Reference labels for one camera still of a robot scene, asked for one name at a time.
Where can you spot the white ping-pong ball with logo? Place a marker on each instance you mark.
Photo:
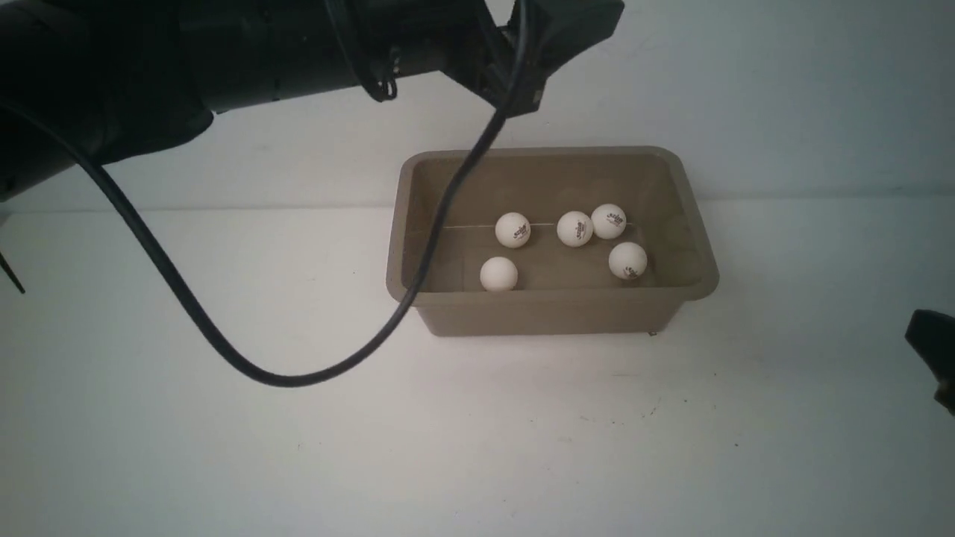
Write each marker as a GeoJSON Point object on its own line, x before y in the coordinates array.
{"type": "Point", "coordinates": [512, 230]}

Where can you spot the tan plastic storage bin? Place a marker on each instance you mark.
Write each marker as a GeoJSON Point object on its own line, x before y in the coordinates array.
{"type": "Point", "coordinates": [563, 290]}

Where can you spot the black zip tie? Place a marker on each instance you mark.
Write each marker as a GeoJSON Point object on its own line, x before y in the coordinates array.
{"type": "Point", "coordinates": [6, 268]}

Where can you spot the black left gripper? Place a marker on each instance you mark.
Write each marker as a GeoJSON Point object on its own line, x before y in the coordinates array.
{"type": "Point", "coordinates": [522, 45]}

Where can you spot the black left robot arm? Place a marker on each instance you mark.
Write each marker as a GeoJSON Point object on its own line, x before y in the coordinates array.
{"type": "Point", "coordinates": [122, 79]}

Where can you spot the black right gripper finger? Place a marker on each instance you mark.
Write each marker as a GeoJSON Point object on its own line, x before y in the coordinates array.
{"type": "Point", "coordinates": [931, 335]}

